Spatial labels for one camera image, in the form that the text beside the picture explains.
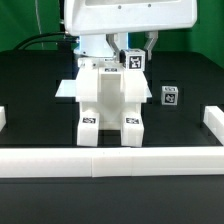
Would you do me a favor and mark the black pole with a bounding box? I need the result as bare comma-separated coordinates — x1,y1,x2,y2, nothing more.
58,0,65,34

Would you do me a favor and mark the white fence wall front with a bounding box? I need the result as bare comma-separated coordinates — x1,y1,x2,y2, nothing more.
0,146,224,178

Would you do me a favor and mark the white marker base plate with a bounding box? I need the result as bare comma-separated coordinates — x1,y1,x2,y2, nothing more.
56,80,152,102

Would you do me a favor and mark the white chair back frame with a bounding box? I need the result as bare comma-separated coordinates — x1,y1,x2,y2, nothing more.
76,58,150,103

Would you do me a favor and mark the small white part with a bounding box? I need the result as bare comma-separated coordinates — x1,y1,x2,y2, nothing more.
77,113,99,147

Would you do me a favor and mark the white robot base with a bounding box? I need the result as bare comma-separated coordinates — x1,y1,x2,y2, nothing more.
74,33,128,59

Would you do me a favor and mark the black cable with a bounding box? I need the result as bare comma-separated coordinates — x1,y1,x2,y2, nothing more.
13,31,79,51

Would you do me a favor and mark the white fence wall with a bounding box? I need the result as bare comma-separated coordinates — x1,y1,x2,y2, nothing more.
0,106,6,132
203,106,224,146
0,146,224,178

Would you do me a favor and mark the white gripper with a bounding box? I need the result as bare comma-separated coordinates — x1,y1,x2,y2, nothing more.
64,0,197,60

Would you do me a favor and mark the white fence wall right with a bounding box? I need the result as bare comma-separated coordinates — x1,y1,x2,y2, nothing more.
203,106,224,146

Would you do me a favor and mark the white fence wall left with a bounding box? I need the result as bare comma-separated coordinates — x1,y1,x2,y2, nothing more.
0,106,6,132

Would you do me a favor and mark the white chair seat part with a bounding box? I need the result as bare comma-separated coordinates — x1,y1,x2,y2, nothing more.
79,74,141,130

